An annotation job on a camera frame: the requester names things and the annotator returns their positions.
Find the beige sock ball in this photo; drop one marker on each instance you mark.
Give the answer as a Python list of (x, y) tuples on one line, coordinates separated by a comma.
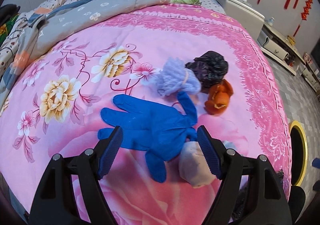
[(192, 165)]

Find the low white tv stand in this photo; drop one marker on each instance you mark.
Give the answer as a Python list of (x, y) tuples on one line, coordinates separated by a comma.
[(272, 45)]

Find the orange sock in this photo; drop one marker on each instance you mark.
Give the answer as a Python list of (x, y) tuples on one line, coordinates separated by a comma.
[(220, 97)]

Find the green leaf print cloth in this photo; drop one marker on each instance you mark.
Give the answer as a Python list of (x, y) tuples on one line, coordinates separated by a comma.
[(185, 0)]

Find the white leather nightstand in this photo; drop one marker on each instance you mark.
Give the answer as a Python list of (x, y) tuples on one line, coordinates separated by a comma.
[(240, 10)]

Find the dotted white fitted sheet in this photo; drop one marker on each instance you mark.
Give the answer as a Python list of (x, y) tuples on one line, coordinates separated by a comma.
[(212, 2)]

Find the pink floral bedsheet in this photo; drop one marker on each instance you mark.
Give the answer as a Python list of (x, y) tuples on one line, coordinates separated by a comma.
[(62, 140)]

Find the yellow rimmed black trash bin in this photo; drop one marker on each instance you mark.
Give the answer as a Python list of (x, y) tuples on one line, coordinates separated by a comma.
[(297, 155)]

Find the blue rubber glove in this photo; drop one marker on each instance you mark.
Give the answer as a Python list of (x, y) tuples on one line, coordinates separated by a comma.
[(150, 127)]

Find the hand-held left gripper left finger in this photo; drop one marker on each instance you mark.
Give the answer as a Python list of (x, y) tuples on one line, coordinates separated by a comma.
[(110, 155)]

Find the black flat television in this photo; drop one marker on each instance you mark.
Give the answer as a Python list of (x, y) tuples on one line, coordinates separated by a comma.
[(317, 52)]

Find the green patterned bag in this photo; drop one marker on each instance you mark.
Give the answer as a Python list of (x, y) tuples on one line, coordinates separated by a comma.
[(5, 30)]

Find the pink cat figurine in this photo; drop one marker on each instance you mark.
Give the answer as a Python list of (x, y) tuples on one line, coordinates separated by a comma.
[(307, 56)]

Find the white television stand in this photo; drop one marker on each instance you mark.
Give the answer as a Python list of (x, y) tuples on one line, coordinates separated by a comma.
[(310, 77)]

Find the black folded clothes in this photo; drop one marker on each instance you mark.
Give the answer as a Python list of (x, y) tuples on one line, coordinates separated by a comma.
[(7, 11)]

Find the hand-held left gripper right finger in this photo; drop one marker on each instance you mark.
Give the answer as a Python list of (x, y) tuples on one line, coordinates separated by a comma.
[(210, 155)]

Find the black sock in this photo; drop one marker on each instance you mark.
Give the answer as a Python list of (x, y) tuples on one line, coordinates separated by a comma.
[(207, 67)]

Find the person's right leg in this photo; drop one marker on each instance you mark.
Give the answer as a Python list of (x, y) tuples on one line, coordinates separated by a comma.
[(296, 205)]

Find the grey floral quilt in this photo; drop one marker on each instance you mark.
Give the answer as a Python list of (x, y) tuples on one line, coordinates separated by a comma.
[(100, 7)]

